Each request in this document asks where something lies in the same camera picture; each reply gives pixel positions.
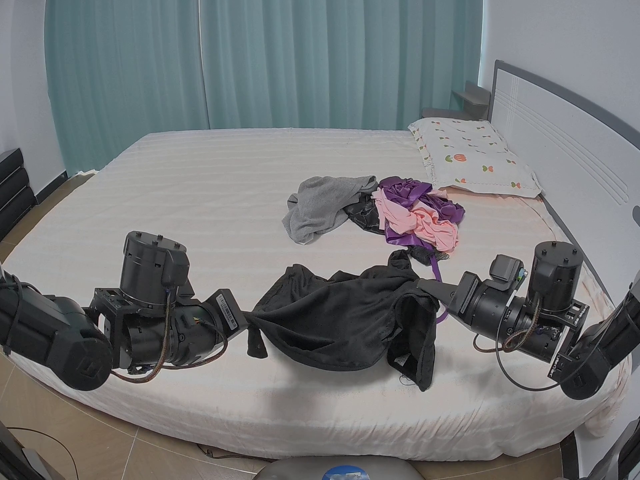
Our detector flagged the pile of clothes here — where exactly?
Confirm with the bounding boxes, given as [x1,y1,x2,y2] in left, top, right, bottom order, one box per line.
[342,175,466,325]

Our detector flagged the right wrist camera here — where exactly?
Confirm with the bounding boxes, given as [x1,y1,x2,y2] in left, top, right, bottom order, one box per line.
[489,254,527,295]

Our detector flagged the grey garment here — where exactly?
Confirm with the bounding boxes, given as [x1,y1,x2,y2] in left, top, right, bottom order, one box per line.
[282,174,378,245]

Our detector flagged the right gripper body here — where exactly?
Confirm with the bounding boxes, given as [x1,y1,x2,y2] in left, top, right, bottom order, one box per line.
[447,271,536,351]

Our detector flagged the grey bedside table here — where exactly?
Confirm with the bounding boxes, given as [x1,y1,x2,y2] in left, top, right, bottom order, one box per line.
[422,80,493,121]

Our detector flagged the black cable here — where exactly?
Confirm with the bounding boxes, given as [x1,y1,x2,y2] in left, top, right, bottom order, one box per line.
[475,333,568,394]
[111,339,230,385]
[196,443,271,464]

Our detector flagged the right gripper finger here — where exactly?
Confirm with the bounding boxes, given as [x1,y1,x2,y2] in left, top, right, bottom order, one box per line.
[417,278,456,312]

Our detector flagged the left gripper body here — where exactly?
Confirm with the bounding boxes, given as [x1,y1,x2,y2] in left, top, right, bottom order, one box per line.
[122,290,246,370]

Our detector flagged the blue-green curtain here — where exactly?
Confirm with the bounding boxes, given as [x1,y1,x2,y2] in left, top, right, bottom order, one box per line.
[44,0,211,176]
[199,0,486,131]

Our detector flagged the white printed pillow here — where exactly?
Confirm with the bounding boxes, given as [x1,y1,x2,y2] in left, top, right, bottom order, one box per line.
[409,117,543,199]

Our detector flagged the black chest of drawers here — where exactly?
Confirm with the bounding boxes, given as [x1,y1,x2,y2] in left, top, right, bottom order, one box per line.
[0,148,37,241]

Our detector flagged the black T-shirt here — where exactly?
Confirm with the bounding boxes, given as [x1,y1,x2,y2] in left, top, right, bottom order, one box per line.
[246,249,443,393]

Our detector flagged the bed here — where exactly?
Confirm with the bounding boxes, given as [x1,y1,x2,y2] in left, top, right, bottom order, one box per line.
[0,59,640,461]

